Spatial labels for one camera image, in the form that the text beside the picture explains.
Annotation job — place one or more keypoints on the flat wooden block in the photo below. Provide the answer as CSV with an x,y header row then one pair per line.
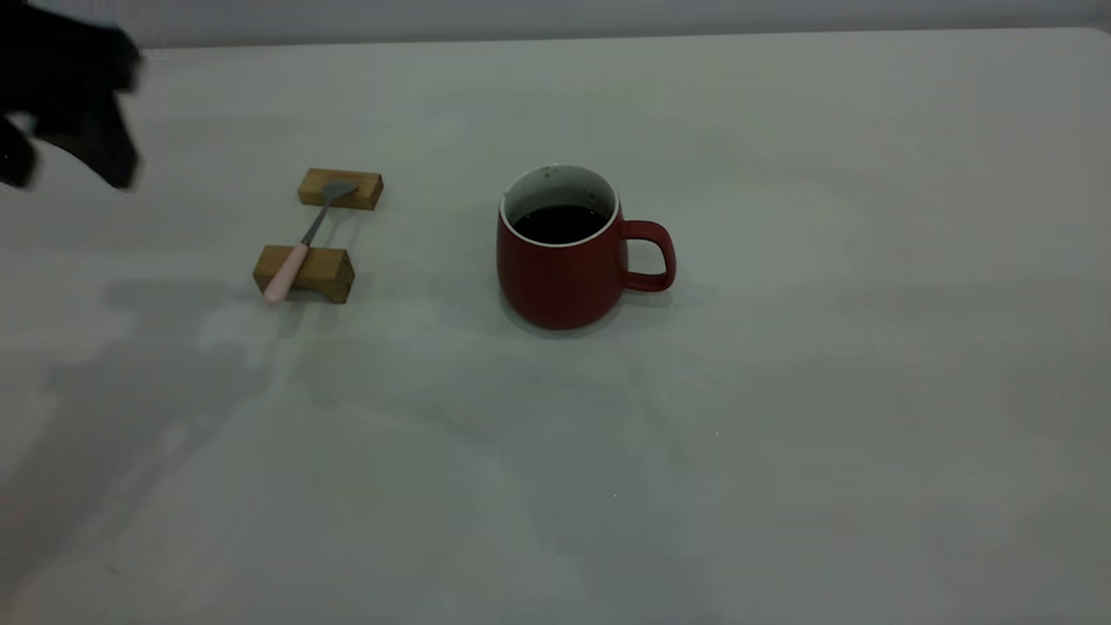
x,y
364,193

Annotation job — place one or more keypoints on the red ceramic cup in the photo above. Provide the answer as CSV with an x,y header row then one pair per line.
x,y
560,282

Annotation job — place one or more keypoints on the dark coffee liquid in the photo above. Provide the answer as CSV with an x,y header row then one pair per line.
x,y
560,224

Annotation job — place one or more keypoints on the arched wooden block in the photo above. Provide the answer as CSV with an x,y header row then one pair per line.
x,y
325,271

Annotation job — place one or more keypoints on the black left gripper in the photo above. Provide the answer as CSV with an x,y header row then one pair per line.
x,y
61,74

